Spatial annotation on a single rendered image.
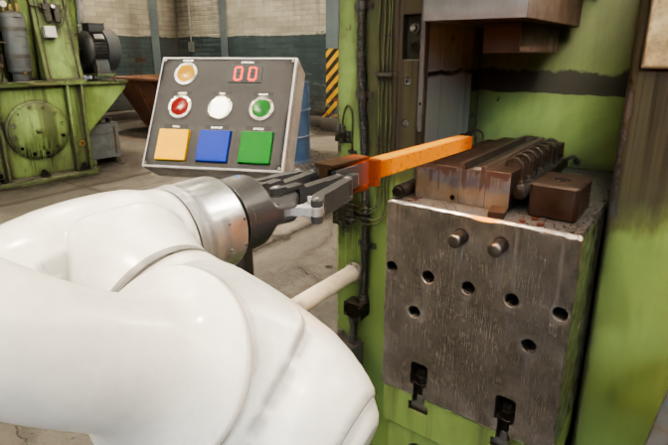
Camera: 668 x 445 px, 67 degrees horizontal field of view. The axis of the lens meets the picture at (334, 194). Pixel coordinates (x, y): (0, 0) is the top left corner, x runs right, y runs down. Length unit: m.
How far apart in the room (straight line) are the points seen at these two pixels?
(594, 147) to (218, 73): 0.96
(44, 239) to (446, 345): 0.89
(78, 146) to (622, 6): 5.01
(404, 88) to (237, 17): 8.39
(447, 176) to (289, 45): 7.80
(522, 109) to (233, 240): 1.15
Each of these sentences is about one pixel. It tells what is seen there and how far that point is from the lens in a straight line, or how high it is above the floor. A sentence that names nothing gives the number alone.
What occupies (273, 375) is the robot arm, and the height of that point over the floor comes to 1.06.
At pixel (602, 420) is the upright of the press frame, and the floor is 0.44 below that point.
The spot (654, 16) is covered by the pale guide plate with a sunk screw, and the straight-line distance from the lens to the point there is 1.07.
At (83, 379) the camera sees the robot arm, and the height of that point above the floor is 1.10.
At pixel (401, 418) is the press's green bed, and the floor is 0.39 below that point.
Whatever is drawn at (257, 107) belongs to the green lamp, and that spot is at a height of 1.09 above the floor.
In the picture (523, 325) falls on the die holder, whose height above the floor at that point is 0.72.
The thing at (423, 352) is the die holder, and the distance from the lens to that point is 1.16.
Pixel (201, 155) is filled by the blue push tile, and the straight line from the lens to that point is 1.17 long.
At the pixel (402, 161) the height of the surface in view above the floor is 1.06.
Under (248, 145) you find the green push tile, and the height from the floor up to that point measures 1.01.
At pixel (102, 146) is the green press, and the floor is 0.20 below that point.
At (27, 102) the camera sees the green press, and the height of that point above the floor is 0.76.
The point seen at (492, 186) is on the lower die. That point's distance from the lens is 1.03.
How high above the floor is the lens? 1.21
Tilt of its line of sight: 16 degrees down
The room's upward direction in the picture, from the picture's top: straight up
